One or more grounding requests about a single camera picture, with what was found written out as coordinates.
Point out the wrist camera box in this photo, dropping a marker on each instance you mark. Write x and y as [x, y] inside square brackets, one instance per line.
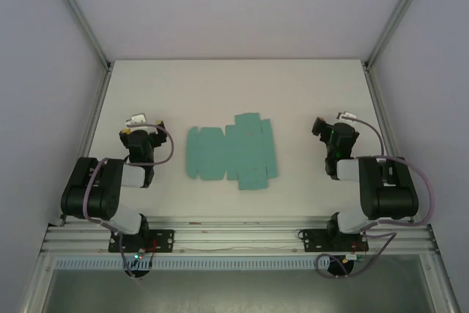
[136, 119]
[347, 116]

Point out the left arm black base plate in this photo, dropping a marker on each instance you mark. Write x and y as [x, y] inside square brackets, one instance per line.
[163, 240]

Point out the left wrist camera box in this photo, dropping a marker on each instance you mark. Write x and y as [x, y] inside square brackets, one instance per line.
[136, 119]

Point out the small connector board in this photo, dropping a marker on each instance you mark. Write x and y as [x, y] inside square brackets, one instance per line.
[353, 256]

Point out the grey metal panel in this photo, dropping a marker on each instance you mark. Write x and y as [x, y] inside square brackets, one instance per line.
[234, 291]

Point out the small green LED board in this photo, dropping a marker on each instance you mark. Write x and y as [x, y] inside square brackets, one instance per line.
[138, 255]

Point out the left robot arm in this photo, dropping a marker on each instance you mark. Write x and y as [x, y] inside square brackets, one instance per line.
[91, 192]

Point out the aluminium table side rail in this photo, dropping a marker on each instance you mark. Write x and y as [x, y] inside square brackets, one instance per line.
[381, 107]
[96, 107]

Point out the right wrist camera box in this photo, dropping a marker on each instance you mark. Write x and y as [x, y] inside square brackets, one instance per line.
[347, 116]

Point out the aluminium frame post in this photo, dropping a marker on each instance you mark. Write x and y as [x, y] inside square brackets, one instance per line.
[78, 16]
[399, 12]

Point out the teal paper box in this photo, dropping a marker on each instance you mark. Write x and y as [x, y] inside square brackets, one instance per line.
[234, 151]

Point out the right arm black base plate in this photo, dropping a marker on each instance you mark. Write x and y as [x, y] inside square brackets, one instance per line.
[311, 240]

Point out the aluminium mounting rail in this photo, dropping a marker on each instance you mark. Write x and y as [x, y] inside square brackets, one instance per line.
[234, 234]

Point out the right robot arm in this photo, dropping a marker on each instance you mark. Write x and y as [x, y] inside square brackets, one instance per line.
[388, 195]

